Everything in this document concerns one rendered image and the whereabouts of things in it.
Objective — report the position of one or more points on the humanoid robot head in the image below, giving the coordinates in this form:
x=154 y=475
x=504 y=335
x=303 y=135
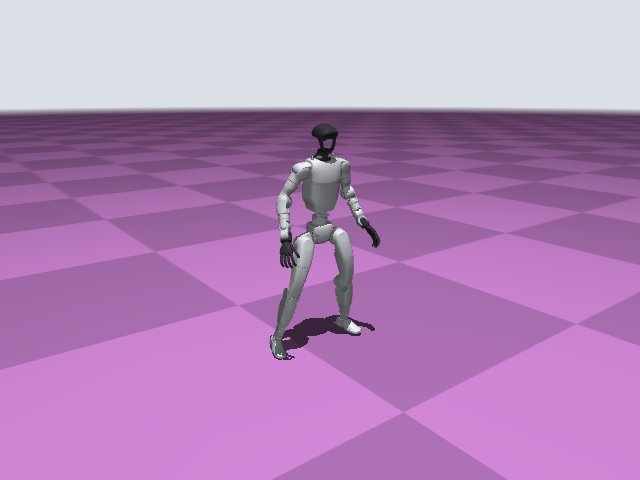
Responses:
x=323 y=132

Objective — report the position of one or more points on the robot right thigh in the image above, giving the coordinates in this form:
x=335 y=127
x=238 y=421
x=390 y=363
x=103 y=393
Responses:
x=304 y=245

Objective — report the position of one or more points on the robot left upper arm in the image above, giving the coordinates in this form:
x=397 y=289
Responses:
x=347 y=191

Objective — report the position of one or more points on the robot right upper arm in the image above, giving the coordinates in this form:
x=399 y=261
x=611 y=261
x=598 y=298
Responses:
x=299 y=172

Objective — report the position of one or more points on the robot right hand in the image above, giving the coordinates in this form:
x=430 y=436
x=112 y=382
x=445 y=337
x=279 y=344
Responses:
x=287 y=250

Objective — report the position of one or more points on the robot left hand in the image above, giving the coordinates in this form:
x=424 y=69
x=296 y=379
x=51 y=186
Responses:
x=371 y=232

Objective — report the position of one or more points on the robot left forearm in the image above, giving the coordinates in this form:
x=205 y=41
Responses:
x=356 y=209

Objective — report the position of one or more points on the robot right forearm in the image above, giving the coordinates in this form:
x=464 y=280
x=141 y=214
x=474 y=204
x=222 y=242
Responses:
x=284 y=218

